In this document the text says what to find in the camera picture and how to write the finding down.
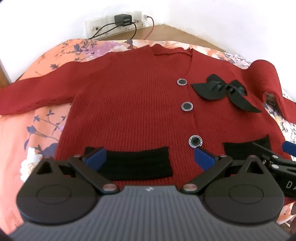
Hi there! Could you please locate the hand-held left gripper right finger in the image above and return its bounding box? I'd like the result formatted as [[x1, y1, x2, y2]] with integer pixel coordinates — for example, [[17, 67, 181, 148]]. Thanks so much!
[[181, 147, 265, 194]]

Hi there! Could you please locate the black charger cable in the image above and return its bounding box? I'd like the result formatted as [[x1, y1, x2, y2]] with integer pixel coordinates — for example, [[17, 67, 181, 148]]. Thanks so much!
[[94, 22, 116, 30], [89, 23, 116, 39], [129, 21, 138, 40]]

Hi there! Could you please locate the red knit cardigan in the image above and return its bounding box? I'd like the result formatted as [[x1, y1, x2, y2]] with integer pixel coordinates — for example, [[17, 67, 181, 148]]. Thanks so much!
[[0, 44, 294, 205]]

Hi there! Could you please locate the white wall socket plate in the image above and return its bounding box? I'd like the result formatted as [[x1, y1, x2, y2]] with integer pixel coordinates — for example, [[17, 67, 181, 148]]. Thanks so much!
[[85, 9, 151, 39]]

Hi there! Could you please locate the floral bedsheet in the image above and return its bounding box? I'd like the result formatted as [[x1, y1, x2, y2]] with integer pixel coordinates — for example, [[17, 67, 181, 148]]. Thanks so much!
[[0, 38, 296, 234]]

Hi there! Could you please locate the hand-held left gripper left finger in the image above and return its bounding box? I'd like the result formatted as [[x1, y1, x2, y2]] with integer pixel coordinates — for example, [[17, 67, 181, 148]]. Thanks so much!
[[35, 146, 120, 194]]

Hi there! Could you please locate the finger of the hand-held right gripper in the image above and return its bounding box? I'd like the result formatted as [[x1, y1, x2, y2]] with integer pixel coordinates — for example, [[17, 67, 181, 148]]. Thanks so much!
[[252, 142, 278, 161], [282, 140, 296, 161]]

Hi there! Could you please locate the black plug-in charger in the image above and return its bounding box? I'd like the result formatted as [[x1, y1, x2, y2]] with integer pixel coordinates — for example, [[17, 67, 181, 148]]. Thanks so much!
[[114, 14, 131, 27]]

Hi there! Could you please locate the thin red wire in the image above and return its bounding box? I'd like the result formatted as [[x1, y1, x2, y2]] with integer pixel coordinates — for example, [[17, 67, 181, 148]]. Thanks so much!
[[144, 16, 155, 41]]

